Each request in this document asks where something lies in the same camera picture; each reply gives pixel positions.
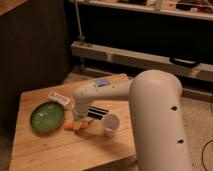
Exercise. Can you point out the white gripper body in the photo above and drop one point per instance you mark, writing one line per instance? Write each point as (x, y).
(80, 109)

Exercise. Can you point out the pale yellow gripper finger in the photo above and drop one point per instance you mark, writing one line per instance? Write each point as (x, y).
(77, 123)

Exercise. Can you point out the orange pepper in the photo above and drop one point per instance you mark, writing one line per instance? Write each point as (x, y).
(69, 125)

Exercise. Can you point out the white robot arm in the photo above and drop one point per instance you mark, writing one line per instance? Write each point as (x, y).
(156, 117)

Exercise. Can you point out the black rectangular block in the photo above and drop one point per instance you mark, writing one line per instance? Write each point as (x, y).
(97, 113)

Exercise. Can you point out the white rectangular box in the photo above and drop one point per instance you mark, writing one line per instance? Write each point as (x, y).
(63, 100)

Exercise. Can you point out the green round plate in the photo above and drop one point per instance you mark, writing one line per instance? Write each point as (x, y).
(46, 117)

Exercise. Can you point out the white plastic cup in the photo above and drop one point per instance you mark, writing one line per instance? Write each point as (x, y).
(110, 124)

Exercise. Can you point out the vertical metal pole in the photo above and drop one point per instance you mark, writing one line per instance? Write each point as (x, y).
(81, 36)

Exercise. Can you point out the metal shelf rail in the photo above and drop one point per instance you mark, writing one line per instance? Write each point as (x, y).
(140, 60)

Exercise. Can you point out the black handle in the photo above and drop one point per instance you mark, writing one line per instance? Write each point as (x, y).
(189, 64)

